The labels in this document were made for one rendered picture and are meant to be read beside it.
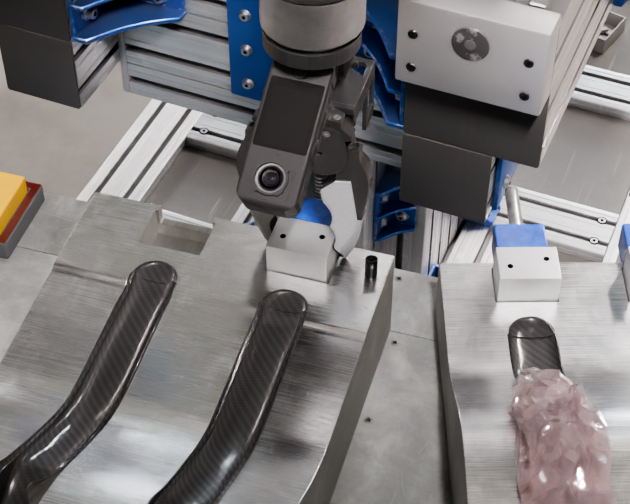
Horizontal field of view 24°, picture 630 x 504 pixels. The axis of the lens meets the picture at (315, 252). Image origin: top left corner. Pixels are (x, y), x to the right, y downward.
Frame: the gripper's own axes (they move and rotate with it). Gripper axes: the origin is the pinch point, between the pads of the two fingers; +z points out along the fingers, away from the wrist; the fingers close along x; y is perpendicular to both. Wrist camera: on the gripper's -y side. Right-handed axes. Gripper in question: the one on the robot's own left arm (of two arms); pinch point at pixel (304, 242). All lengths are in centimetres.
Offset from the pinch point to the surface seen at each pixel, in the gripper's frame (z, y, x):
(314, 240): -1.2, -0.6, -1.0
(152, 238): 3.8, 0.4, 13.4
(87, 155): 90, 94, 69
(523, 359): 5.5, -2.1, -18.7
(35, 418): 1.0, -21.6, 13.6
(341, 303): 1.6, -4.0, -4.3
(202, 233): 3.2, 1.6, 9.3
